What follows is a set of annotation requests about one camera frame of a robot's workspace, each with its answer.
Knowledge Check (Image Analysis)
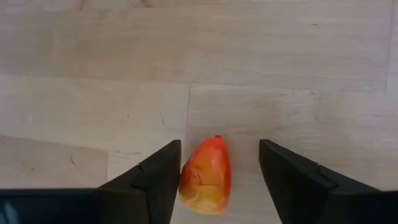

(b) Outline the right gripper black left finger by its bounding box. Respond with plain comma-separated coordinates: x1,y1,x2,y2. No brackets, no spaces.
98,139,182,224

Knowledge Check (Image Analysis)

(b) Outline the small orange yellow mango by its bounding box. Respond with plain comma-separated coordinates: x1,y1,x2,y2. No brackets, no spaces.
178,134,233,215

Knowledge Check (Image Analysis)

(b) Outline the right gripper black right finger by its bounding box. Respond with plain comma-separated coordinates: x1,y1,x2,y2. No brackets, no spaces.
259,139,383,224

